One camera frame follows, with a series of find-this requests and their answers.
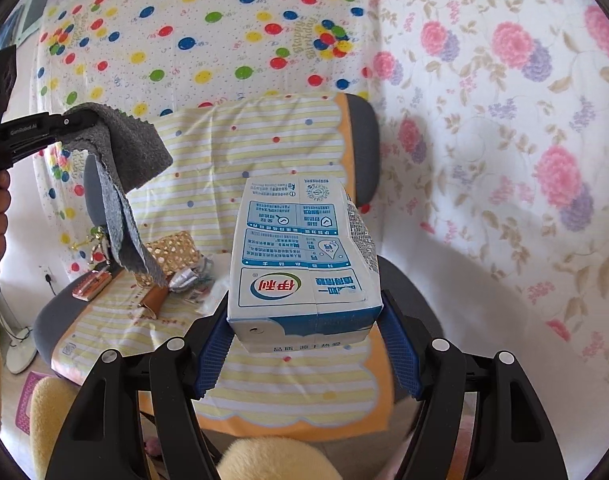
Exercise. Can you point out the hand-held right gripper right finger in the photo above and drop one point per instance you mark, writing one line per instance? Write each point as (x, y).
(402, 355)

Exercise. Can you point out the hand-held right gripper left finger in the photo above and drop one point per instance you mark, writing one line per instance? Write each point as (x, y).
(212, 355)

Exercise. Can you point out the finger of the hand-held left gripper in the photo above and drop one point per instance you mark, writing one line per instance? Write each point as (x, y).
(72, 122)

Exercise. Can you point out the grey fuzzy cloth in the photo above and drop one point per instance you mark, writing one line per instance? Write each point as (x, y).
(134, 150)

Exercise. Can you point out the blue and white milk carton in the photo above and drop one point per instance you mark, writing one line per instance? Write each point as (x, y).
(294, 260)

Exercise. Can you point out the crumpled printed wrapper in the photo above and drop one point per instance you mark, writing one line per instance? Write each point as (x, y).
(209, 285)

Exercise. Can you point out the brown leather pouch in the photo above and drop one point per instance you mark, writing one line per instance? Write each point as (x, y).
(154, 301)

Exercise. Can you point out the crumpled silver wrapper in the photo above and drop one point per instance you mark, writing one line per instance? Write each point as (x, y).
(182, 280)

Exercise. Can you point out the gold woven pouch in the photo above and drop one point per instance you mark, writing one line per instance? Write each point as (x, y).
(174, 250)

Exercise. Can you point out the gold action figurine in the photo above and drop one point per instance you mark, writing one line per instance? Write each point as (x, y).
(97, 242)

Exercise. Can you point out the orange spiral notebook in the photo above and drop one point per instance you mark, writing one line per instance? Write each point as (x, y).
(92, 285)

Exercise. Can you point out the balloon print sheet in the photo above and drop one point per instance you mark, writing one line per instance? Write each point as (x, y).
(209, 35)

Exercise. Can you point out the fluffy yellow fabric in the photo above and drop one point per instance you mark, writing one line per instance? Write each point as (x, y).
(54, 410)

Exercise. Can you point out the pink floor mat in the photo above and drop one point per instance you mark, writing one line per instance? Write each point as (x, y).
(28, 402)

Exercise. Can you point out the white fan base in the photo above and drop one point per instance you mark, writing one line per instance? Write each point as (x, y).
(19, 352)

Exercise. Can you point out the yellow striped chair cover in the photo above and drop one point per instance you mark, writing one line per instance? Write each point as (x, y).
(264, 140)

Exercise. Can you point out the floral print sheet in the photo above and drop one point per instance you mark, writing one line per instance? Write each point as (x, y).
(509, 160)

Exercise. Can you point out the grey office chair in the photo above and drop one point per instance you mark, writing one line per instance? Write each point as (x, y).
(364, 130)

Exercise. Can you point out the white wall outlet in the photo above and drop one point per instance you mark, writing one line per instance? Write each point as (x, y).
(48, 275)

